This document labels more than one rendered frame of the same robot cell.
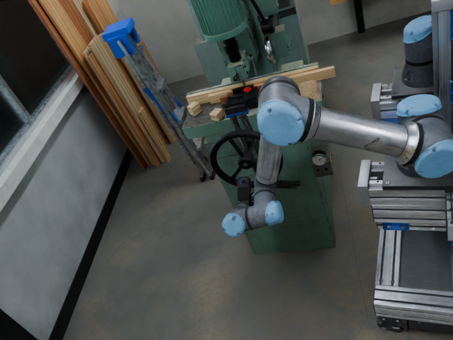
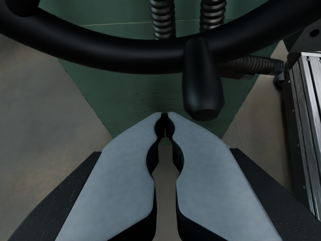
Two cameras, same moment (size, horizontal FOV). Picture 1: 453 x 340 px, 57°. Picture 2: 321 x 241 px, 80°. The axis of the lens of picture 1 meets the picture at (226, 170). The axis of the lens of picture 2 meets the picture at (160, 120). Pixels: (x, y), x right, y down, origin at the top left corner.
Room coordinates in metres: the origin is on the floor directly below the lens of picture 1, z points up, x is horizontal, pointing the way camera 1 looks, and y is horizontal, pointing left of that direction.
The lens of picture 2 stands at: (1.20, -0.04, 0.80)
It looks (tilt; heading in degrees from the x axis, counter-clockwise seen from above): 62 degrees down; 342
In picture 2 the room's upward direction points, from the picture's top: 6 degrees counter-clockwise
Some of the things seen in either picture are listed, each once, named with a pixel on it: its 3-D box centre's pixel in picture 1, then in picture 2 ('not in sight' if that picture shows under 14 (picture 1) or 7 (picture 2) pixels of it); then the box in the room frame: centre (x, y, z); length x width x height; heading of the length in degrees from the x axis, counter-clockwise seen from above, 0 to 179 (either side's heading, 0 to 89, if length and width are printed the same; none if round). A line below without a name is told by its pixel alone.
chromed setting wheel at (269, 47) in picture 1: (269, 49); not in sight; (1.70, -0.39, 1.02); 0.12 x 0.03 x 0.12; 157
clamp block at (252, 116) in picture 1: (246, 116); not in sight; (1.45, -0.16, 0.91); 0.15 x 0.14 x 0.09; 67
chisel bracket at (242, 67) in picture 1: (240, 67); not in sight; (1.65, -0.23, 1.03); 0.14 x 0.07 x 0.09; 157
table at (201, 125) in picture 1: (251, 113); not in sight; (1.52, -0.19, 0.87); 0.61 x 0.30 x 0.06; 67
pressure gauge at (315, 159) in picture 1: (319, 158); not in sight; (1.33, -0.37, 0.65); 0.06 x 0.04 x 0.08; 67
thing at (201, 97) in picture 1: (250, 86); not in sight; (1.64, -0.24, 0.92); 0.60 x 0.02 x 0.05; 67
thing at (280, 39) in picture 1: (278, 42); not in sight; (1.74, -0.44, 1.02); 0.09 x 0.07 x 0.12; 67
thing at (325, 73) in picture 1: (269, 86); not in sight; (1.59, -0.31, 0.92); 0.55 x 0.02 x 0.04; 67
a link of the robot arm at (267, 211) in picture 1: (265, 211); not in sight; (0.99, -0.06, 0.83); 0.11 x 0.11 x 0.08; 70
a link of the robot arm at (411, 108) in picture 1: (419, 120); not in sight; (0.92, -0.57, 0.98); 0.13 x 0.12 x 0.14; 160
